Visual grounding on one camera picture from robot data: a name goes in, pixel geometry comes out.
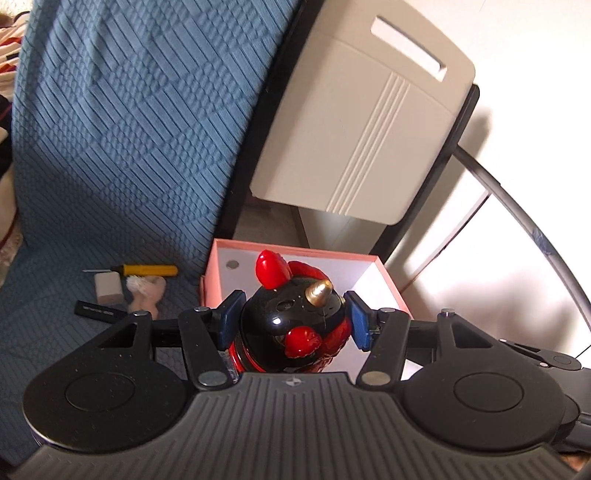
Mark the black red bull figurine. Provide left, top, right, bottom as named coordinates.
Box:
left=228, top=249, right=353, bottom=373

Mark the pink open box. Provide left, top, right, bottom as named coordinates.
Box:
left=201, top=240, right=410, bottom=379

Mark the white plush toy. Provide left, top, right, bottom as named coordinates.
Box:
left=126, top=276, right=166, bottom=320

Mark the beige rectangular block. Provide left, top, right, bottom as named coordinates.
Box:
left=94, top=271, right=124, bottom=306

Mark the black flat bar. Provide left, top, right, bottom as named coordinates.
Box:
left=74, top=301, right=127, bottom=324

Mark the blue textured sofa cover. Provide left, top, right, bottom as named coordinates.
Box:
left=1, top=1, right=300, bottom=465

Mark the patterned cloth at left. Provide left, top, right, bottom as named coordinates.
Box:
left=0, top=1, right=30, bottom=284

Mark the yellow handled screwdriver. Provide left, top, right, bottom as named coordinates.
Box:
left=84, top=264, right=178, bottom=277

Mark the black curved cable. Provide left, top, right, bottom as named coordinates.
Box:
left=452, top=146, right=591, bottom=333

